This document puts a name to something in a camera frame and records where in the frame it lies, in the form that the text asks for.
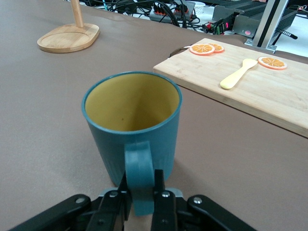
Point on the grey power strip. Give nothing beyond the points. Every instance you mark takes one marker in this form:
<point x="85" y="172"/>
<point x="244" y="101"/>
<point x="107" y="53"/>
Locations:
<point x="168" y="12"/>

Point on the black electronics box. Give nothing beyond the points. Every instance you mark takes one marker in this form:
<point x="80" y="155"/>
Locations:
<point x="262" y="21"/>

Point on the toy orange slice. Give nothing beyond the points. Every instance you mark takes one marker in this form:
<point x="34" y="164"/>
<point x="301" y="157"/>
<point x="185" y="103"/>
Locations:
<point x="272" y="63"/>
<point x="218" y="47"/>
<point x="202" y="49"/>

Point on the grey metal box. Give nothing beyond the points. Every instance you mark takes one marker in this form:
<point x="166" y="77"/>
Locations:
<point x="223" y="13"/>

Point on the aluminium camera mount post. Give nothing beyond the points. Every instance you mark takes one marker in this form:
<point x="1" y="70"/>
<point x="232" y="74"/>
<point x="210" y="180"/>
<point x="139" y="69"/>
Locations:
<point x="267" y="26"/>

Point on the teal mug yellow inside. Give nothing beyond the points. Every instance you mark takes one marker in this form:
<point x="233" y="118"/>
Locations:
<point x="132" y="130"/>

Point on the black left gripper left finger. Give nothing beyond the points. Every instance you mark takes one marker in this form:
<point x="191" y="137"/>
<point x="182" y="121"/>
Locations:
<point x="72" y="211"/>

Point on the green terminal module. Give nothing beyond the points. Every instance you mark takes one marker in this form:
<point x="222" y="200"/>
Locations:
<point x="217" y="27"/>

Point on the yellow plastic fork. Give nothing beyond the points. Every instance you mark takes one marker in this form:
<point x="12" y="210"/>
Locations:
<point x="238" y="74"/>

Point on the bamboo cutting board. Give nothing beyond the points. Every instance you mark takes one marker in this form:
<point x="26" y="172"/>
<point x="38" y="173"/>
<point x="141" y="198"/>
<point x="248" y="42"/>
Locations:
<point x="252" y="89"/>

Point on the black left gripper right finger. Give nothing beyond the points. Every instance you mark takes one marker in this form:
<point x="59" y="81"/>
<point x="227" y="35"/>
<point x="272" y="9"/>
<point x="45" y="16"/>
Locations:
<point x="192" y="211"/>

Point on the wooden mug tree rack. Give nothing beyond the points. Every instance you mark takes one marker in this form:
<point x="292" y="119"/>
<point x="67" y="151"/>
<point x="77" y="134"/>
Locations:
<point x="69" y="36"/>

